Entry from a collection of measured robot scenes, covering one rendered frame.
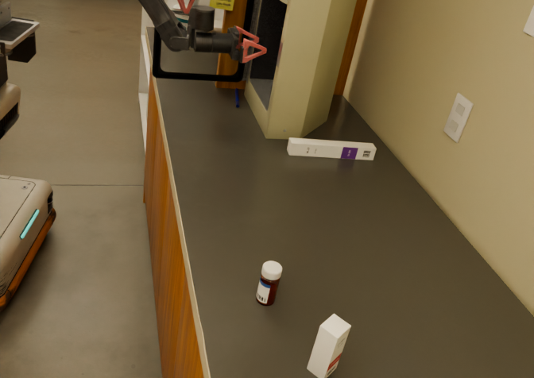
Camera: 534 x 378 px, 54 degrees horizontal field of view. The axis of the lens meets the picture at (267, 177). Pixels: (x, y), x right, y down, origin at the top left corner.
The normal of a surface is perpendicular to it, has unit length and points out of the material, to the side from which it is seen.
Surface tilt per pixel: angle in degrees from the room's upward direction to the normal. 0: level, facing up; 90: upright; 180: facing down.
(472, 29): 90
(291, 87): 90
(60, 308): 0
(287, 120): 90
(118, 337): 0
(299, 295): 0
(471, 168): 90
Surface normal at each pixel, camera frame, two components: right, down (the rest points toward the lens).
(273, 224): 0.17, -0.84
